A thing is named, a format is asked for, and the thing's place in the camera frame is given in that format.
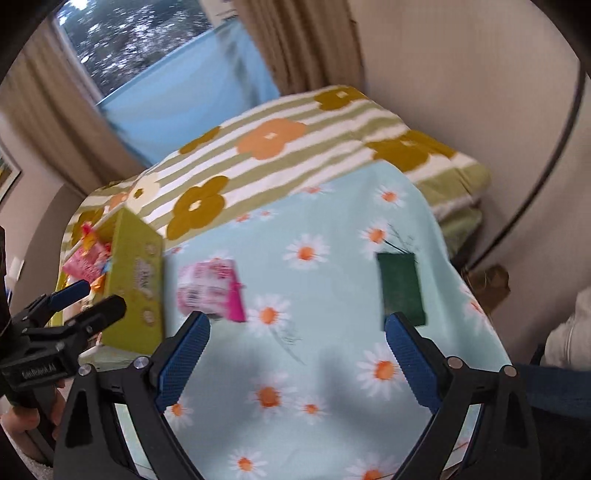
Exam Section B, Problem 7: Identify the framed wall picture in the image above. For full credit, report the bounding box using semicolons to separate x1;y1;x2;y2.
0;148;23;204

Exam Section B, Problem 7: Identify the window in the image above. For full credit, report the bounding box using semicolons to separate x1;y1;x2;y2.
55;0;218;100

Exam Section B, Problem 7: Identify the yellow cardboard box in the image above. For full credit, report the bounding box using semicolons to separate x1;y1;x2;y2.
55;208;167;356

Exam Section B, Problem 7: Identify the dark green packet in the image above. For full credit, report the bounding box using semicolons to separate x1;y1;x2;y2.
376;251;428;328

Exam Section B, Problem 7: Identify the white cloth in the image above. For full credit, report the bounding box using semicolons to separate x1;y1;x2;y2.
545;286;591;370

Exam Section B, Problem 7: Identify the person's leg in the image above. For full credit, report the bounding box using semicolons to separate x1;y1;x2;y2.
515;364;591;480

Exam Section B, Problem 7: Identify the light blue daisy sheet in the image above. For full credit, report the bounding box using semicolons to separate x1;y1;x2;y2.
111;161;513;480

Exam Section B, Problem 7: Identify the striped floral blanket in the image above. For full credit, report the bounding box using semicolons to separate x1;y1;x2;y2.
60;84;491;259

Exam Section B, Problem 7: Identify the beige curtain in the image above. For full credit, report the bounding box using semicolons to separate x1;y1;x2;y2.
0;18;148;199
231;0;365;97

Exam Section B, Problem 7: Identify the person's left hand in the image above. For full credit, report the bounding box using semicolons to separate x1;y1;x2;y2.
0;387;68;439

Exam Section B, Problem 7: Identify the pink snack packet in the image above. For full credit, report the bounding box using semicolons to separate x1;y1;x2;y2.
62;242;112;282
177;259;247;324

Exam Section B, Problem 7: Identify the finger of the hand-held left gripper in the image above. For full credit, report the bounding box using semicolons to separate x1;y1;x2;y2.
18;294;127;365
11;279;90;328

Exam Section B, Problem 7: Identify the brown paper bag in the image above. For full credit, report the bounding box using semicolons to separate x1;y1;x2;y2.
466;265;511;315

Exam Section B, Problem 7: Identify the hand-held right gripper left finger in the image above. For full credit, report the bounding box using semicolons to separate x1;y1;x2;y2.
54;311;212;480

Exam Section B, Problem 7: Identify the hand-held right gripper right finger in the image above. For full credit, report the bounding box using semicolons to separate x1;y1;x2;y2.
383;312;541;480

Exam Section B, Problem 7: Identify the black curved tube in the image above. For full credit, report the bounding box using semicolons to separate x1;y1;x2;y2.
489;60;591;254

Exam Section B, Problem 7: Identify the light blue panel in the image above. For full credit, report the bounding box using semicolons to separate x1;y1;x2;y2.
97;21;282;167

